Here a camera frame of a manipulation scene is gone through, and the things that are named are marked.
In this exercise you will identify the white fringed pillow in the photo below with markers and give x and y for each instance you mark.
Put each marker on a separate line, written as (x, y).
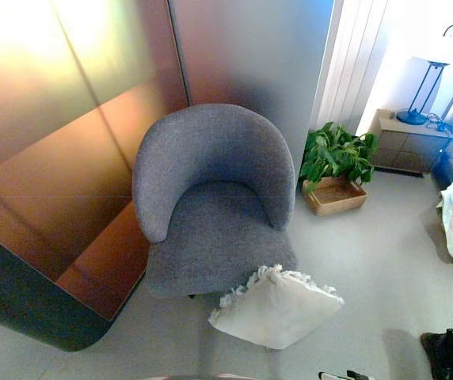
(278, 308)

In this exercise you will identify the table lamp with white shade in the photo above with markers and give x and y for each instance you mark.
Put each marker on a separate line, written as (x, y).
(444, 49)

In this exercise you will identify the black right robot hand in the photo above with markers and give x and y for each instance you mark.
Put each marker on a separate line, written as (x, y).
(359, 376)

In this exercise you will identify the wooden planter box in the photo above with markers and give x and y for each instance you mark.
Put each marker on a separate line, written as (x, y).
(339, 198)

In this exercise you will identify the beige bedside table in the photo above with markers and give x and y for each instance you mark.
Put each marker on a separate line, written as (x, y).
(404, 146)

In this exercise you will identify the green leafy potted plant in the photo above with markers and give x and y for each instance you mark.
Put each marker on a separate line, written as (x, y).
(331, 156)

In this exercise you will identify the dark cabinet with brown front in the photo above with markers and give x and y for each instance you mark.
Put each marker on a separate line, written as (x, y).
(52, 158)

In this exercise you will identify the grey fabric tub armchair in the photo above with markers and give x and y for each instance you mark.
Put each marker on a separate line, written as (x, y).
(214, 221)

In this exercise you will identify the white ribbed door panel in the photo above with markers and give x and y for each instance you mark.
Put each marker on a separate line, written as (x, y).
(349, 67)

